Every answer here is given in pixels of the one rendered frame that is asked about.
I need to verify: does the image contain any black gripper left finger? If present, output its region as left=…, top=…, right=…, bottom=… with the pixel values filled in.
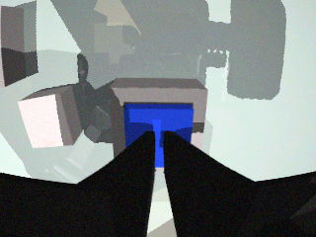
left=0, top=130, right=157, bottom=237

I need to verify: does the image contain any blue button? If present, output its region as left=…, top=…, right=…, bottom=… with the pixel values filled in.
left=110, top=78, right=208, bottom=171

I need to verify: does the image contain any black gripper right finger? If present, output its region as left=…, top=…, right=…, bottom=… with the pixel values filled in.
left=162, top=130, right=316, bottom=237

